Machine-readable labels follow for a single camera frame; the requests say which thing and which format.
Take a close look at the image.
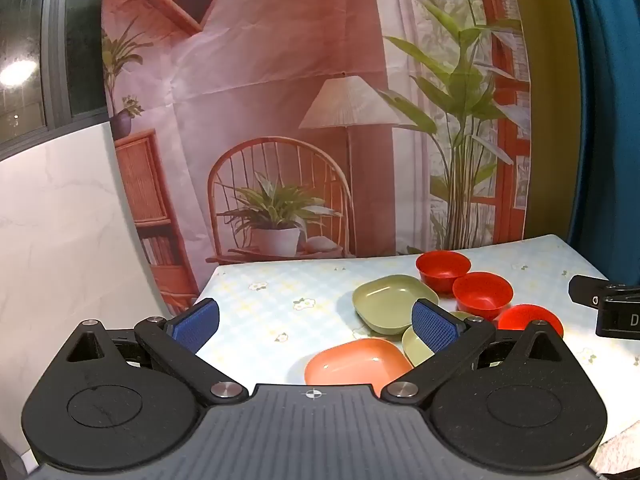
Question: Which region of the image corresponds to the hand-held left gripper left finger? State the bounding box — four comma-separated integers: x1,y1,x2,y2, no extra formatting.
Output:
65,298,249,407

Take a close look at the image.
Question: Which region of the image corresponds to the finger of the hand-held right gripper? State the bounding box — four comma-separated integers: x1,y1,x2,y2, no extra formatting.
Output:
568,275,640,307

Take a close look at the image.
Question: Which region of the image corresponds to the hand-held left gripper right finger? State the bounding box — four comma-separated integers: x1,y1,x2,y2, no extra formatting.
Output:
380,298,566,406

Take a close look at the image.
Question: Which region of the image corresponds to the red plastic bowl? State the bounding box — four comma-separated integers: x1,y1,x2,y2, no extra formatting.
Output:
492,304,565,341
452,272,515,322
415,251,472,295

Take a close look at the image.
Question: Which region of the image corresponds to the large green square plate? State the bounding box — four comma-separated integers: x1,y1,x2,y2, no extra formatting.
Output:
352,274,441,336

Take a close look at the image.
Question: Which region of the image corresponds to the orange square plate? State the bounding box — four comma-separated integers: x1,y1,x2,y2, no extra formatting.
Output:
305,338,415,386

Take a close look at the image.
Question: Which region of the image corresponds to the floral checked tablecloth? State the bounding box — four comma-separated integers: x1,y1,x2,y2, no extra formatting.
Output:
197,234,640,476

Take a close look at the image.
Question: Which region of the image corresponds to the blue curtain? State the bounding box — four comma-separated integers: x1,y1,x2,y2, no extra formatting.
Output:
557,0,640,282

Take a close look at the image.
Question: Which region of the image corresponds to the printed room scene backdrop cloth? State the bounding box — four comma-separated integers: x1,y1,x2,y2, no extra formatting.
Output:
101,0,532,317

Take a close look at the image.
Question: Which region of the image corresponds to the dark framed window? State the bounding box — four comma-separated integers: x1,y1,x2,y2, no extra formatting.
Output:
0,0,109,161

